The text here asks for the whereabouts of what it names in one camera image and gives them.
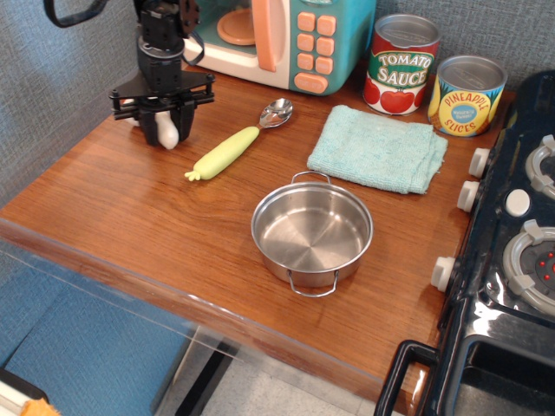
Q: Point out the tomato sauce can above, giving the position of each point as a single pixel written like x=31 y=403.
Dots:
x=402 y=54

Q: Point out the black toy stove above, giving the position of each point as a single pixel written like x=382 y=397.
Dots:
x=495 y=355

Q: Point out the light teal folded cloth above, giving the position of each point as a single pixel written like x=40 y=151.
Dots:
x=378 y=152

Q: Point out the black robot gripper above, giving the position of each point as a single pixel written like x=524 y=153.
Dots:
x=161 y=85

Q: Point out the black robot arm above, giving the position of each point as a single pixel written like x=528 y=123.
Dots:
x=166 y=24

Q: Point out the orange object bottom corner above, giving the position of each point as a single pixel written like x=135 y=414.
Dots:
x=19 y=397

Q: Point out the pineapple slices can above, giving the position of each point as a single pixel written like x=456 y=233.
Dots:
x=466 y=94

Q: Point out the green handled metal spoon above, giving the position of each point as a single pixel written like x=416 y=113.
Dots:
x=225 y=153

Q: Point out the teal toy microwave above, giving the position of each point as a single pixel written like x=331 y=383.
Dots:
x=310 y=47

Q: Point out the white plush mushroom toy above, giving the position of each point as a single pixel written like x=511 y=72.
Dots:
x=165 y=133

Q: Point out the stainless steel pot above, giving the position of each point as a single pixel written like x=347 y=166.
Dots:
x=312 y=233

